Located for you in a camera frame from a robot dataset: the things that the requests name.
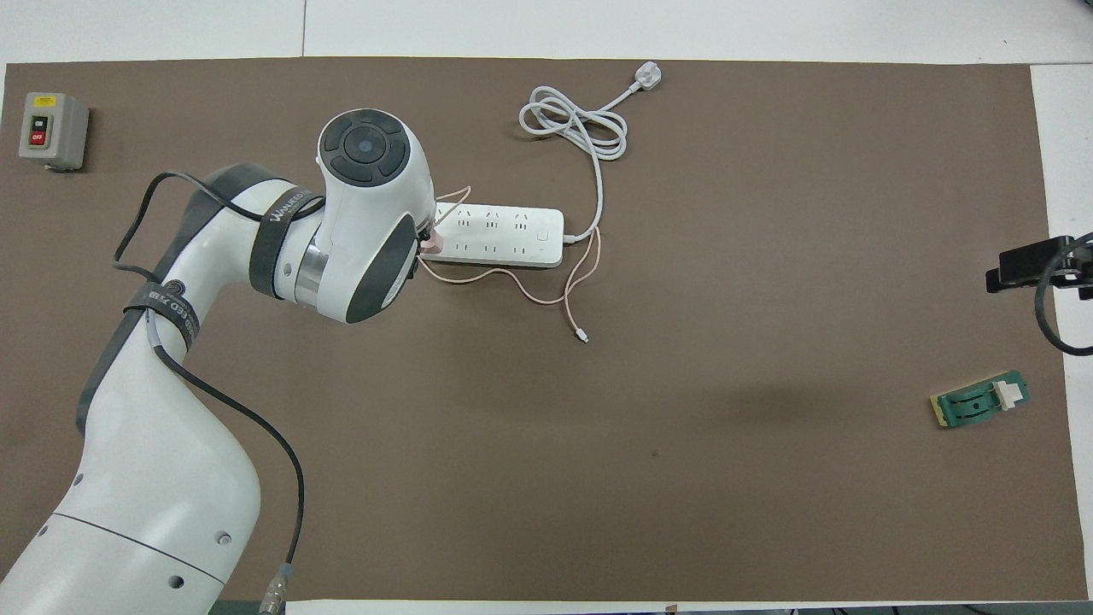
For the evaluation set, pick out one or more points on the green knife switch block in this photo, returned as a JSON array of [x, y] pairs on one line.
[[978, 401]]

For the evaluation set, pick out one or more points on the white power strip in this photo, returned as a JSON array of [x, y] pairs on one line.
[[504, 235]]

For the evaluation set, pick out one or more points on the grey on-off switch box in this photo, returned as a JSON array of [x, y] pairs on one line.
[[53, 130]]

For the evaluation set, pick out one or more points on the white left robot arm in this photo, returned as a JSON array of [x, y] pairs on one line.
[[171, 444]]

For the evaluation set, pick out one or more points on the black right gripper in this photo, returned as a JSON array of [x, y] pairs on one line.
[[1083, 269]]

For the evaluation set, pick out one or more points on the brown table mat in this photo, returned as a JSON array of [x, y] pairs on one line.
[[598, 478]]

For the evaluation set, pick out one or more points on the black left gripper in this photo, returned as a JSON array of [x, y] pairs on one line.
[[421, 229]]

